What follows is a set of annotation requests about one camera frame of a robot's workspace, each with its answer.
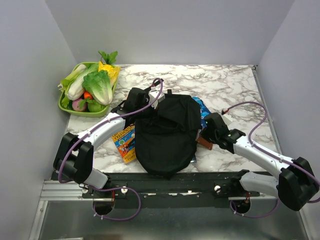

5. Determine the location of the white bok choy toy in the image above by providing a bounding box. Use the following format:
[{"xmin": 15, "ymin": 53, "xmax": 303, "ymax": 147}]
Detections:
[{"xmin": 58, "ymin": 62, "xmax": 99, "ymax": 101}]

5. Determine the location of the green plastic basket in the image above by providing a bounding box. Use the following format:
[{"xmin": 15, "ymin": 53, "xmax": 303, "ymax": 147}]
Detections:
[{"xmin": 58, "ymin": 61, "xmax": 121, "ymax": 117}]

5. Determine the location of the orange carrot toy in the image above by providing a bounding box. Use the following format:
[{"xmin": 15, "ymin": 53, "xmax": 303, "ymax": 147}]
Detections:
[{"xmin": 83, "ymin": 91, "xmax": 93, "ymax": 100}]

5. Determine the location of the brown leather wallet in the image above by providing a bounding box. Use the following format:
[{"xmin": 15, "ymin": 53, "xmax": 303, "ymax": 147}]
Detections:
[{"xmin": 196, "ymin": 129, "xmax": 213, "ymax": 150}]

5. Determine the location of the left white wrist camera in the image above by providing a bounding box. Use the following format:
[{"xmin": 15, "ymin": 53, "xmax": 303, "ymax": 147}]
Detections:
[{"xmin": 148, "ymin": 87, "xmax": 165, "ymax": 109}]

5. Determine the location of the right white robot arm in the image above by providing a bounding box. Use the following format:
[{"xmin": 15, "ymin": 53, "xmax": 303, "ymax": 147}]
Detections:
[{"xmin": 201, "ymin": 112, "xmax": 320, "ymax": 211}]

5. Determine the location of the green lettuce toy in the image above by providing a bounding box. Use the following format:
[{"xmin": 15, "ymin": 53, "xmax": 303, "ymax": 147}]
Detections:
[{"xmin": 82, "ymin": 70, "xmax": 113, "ymax": 106}]

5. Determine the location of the orange treehouse book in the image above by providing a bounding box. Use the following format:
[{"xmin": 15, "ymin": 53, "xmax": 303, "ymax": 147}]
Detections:
[{"xmin": 111, "ymin": 124, "xmax": 136, "ymax": 164}]

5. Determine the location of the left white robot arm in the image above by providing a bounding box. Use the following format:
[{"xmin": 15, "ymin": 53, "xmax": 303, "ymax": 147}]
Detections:
[{"xmin": 53, "ymin": 86, "xmax": 165, "ymax": 198}]

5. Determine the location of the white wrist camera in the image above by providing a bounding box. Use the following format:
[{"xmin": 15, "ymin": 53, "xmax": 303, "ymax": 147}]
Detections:
[
  {"xmin": 148, "ymin": 87, "xmax": 165, "ymax": 109},
  {"xmin": 221, "ymin": 110, "xmax": 233, "ymax": 126}
]

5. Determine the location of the pink radish toy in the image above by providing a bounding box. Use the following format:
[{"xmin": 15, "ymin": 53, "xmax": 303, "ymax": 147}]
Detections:
[{"xmin": 71, "ymin": 98, "xmax": 87, "ymax": 112}]

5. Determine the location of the blue patterned pencil case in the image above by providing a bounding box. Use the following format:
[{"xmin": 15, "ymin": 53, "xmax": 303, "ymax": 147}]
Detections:
[{"xmin": 192, "ymin": 96, "xmax": 211, "ymax": 129}]

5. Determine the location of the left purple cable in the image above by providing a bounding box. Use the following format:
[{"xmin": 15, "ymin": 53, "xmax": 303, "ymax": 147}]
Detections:
[{"xmin": 57, "ymin": 77, "xmax": 165, "ymax": 221}]

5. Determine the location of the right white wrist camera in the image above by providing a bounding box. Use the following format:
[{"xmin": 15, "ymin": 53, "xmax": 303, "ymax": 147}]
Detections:
[{"xmin": 221, "ymin": 110, "xmax": 233, "ymax": 126}]

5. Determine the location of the green round vegetable toy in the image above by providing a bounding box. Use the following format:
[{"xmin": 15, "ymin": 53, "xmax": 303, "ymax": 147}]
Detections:
[{"xmin": 87, "ymin": 99, "xmax": 106, "ymax": 113}]

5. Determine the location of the aluminium rail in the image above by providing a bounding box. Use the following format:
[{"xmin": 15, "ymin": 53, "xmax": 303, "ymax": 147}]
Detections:
[{"xmin": 40, "ymin": 180, "xmax": 83, "ymax": 201}]

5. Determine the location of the yellow leafy vegetable toy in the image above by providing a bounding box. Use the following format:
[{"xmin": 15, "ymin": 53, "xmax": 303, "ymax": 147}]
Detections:
[{"xmin": 98, "ymin": 61, "xmax": 121, "ymax": 87}]

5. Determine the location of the black student backpack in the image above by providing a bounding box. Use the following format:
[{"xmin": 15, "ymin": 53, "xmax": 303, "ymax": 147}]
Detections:
[{"xmin": 135, "ymin": 94, "xmax": 202, "ymax": 179}]

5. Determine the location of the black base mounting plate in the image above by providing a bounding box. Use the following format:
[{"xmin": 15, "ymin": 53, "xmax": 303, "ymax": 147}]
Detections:
[{"xmin": 79, "ymin": 172, "xmax": 259, "ymax": 209}]

